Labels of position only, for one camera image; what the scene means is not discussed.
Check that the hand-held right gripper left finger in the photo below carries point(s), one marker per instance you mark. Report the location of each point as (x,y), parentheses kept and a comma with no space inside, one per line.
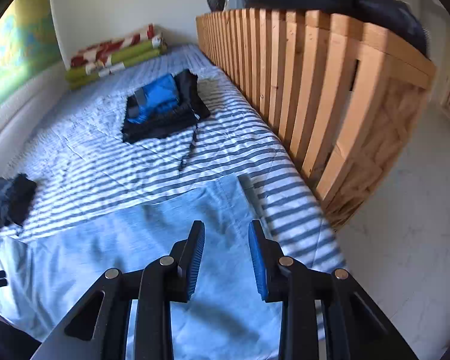
(195,262)

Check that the folded black and blue clothes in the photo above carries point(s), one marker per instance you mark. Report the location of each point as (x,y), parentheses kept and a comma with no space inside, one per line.
(165,127)

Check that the dark ceramic vase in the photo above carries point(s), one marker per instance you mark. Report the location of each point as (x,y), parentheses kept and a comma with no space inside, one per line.
(215,0)

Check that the wooden slat bed rail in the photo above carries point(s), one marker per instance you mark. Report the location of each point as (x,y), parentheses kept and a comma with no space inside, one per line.
(322,101)

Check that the blue folded garment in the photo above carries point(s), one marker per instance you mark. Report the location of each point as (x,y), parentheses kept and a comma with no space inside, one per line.
(157,97)

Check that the red white floral blanket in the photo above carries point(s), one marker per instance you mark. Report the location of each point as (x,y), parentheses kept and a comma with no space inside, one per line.
(108,47)

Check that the black ribbed knit clothing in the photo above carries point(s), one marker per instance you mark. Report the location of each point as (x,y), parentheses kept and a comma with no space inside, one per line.
(7,339)

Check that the blue white striped quilt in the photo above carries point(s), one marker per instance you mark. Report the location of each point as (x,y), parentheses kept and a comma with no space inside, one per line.
(97,157)

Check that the light blue denim jeans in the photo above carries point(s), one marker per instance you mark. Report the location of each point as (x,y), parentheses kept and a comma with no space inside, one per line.
(116,240)

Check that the green folded blanket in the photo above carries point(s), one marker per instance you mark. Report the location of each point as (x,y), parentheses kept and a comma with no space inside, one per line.
(135,54)

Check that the landscape wall scroll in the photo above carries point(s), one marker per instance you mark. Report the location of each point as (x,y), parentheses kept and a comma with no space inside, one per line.
(18,45)

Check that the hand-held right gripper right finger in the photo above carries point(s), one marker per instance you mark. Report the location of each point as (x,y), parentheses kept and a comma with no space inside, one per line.
(257,262)

